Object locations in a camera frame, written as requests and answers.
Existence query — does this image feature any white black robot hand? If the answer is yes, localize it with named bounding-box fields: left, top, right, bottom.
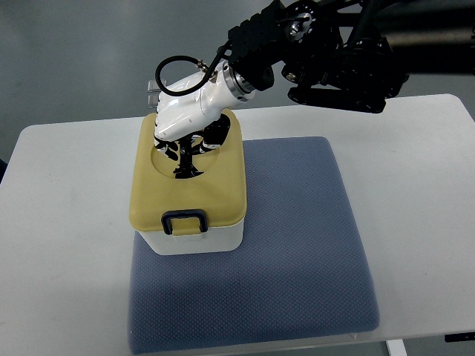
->
left=154, top=60, right=255, bottom=161

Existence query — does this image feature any yellow box lid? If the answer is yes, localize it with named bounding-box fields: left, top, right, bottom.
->
left=129, top=109, right=246, bottom=232

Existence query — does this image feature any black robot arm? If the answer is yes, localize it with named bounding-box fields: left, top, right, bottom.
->
left=221, top=1, right=474, bottom=113

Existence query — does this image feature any white storage box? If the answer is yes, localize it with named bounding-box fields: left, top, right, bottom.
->
left=138, top=219, right=244, bottom=255

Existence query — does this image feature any upper floor plate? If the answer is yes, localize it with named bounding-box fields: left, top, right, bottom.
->
left=147, top=79, right=160, bottom=93

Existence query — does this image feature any blue grey cushion mat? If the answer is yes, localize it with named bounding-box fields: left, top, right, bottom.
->
left=128, top=136, right=379, bottom=354

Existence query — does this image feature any white table leg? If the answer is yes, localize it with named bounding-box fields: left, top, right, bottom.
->
left=386, top=339, right=407, bottom=356

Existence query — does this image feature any black table bracket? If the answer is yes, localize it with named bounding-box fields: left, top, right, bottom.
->
left=445, top=332, right=475, bottom=343

